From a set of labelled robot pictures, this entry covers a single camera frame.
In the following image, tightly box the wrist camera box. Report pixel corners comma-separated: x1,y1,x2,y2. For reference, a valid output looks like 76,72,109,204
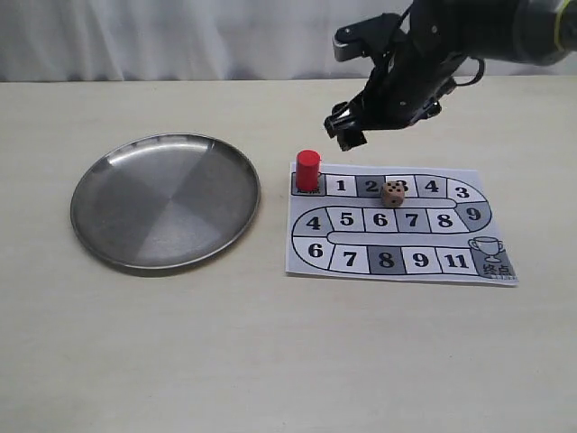
333,13,401,62

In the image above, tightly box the red cylinder game piece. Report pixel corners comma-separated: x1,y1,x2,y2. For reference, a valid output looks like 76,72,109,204
296,150,321,192

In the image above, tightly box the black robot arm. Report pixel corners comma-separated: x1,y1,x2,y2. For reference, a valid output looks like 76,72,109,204
324,0,576,152

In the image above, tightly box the round stainless steel plate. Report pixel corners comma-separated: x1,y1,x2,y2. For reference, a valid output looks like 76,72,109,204
69,133,261,276

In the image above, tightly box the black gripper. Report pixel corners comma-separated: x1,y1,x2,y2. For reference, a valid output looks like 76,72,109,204
324,27,466,152

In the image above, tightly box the white backdrop curtain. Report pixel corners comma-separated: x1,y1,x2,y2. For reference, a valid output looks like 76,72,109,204
0,0,577,83

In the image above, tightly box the wooden die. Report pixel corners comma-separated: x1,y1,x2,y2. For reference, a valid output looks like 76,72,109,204
380,180,406,208

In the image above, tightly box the paper game board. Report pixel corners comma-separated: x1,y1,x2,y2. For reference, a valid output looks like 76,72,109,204
285,164,518,286

